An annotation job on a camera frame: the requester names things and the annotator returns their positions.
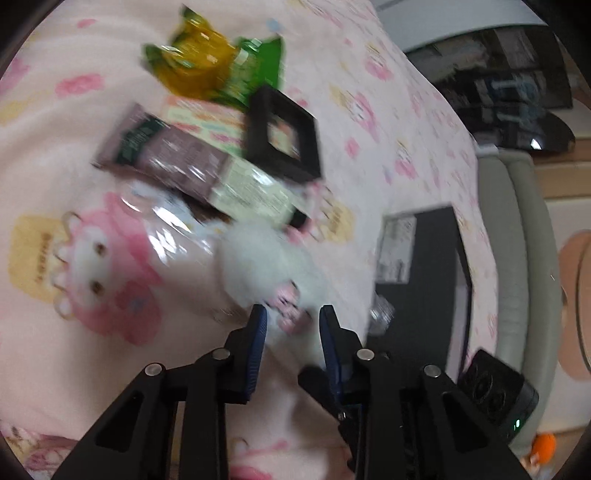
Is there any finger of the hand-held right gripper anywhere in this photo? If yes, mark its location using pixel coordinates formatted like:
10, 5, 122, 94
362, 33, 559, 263
298, 364, 356, 464

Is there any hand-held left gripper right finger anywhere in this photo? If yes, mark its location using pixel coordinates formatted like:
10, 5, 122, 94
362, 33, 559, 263
320, 305, 532, 480

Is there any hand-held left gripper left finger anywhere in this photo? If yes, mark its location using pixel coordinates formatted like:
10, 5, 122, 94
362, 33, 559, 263
53, 305, 269, 480

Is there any white fluffy plush charm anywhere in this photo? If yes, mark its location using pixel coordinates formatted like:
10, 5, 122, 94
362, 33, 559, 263
217, 220, 331, 361

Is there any black box with white label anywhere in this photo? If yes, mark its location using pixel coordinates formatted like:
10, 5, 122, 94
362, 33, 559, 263
369, 205, 474, 384

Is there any green and yellow snack packet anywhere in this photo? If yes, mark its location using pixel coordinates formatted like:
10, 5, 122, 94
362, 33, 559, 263
141, 4, 284, 109

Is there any crumpled silver foil ball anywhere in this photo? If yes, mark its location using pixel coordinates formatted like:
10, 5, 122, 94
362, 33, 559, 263
369, 295, 395, 335

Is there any orange object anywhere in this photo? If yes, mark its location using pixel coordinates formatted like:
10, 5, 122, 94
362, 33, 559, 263
531, 433, 557, 467

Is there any peach round object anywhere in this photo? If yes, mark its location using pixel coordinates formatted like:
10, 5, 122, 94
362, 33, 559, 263
556, 231, 591, 381

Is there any clear cartoon phone case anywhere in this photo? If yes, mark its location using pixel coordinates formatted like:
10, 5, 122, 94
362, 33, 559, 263
121, 185, 250, 324

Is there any brown snack bar wrapper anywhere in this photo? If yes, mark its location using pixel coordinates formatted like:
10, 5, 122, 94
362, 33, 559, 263
92, 102, 311, 230

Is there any light wooden board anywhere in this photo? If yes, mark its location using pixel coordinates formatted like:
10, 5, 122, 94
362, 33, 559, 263
533, 152, 591, 199

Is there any colourful printed card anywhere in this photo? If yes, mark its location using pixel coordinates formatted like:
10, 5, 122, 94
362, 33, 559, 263
161, 95, 247, 158

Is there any pink cartoon printed blanket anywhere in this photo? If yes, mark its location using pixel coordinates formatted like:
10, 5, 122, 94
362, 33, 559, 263
0, 0, 502, 480

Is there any dark glass shelf unit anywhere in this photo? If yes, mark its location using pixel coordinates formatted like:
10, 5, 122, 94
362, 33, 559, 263
404, 25, 578, 153

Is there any grey padded bed frame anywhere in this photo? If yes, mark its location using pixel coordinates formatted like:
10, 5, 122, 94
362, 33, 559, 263
475, 150, 568, 455

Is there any black square frame box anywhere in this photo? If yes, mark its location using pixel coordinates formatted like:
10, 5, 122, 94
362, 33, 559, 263
242, 85, 322, 183

